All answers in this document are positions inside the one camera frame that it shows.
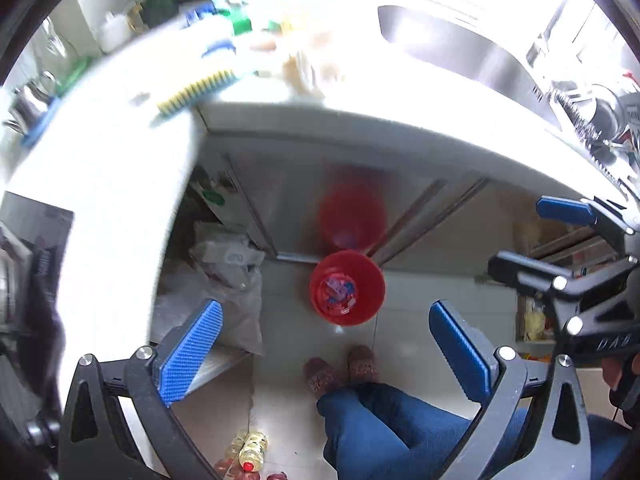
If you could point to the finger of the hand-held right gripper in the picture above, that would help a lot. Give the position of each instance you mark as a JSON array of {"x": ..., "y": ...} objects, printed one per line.
[
  {"x": 520, "y": 267},
  {"x": 565, "y": 210}
]

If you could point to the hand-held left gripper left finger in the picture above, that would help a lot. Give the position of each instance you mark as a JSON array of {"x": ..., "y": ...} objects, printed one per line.
[{"x": 192, "y": 350}]

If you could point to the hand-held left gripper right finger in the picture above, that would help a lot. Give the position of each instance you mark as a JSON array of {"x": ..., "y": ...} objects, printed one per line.
[{"x": 457, "y": 345}]

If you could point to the red plastic bin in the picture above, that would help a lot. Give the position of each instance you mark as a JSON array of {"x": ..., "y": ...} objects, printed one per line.
[{"x": 370, "y": 280}]

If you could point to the person's right hand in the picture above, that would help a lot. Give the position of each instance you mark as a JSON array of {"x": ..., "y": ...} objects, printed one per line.
[{"x": 612, "y": 372}]

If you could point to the clear plastic bag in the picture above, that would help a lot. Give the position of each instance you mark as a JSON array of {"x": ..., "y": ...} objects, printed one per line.
[{"x": 210, "y": 310}]

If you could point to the yellow bag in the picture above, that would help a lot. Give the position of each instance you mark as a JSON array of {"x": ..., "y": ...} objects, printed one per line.
[{"x": 532, "y": 320}]

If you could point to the brown fuzzy slipper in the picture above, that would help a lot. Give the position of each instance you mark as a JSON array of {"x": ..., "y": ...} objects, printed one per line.
[
  {"x": 322, "y": 375},
  {"x": 362, "y": 365}
]

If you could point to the dark steel wool scourer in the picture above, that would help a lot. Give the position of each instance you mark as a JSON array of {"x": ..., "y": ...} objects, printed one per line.
[{"x": 572, "y": 110}]

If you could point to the white plastic bag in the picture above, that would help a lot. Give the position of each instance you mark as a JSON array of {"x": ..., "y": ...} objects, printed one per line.
[{"x": 225, "y": 255}]

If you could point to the dark cooking pot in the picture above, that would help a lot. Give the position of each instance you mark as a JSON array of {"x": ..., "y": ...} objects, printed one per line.
[{"x": 607, "y": 107}]

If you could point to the yellow cooking oil bottle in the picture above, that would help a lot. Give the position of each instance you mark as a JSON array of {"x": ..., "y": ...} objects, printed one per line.
[{"x": 252, "y": 447}]

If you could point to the blue jeans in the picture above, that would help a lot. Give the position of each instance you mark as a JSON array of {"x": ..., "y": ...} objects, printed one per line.
[{"x": 380, "y": 435}]

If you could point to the crumpled colourful wrappers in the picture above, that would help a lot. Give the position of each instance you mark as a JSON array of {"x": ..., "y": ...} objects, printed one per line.
[{"x": 337, "y": 292}]

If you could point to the steel sink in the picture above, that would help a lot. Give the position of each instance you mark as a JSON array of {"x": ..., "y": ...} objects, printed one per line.
[{"x": 450, "y": 45}]

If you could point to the yellow bristle scrub brush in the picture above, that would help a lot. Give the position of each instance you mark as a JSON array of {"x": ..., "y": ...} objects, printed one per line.
[{"x": 195, "y": 91}]

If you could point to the crumpled beige paper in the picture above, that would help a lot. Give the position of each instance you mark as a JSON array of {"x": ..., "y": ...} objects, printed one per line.
[{"x": 310, "y": 70}]

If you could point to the steel cup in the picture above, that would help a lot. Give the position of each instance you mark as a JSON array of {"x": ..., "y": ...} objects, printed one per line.
[{"x": 25, "y": 105}]

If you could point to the green tray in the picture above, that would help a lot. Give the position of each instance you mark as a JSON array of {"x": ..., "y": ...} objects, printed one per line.
[{"x": 75, "y": 72}]

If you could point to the white lidded jar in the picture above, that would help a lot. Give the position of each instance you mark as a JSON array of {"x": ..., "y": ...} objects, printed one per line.
[{"x": 112, "y": 32}]

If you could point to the dark green utensil mug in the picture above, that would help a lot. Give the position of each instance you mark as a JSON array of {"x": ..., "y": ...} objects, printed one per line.
[{"x": 160, "y": 7}]

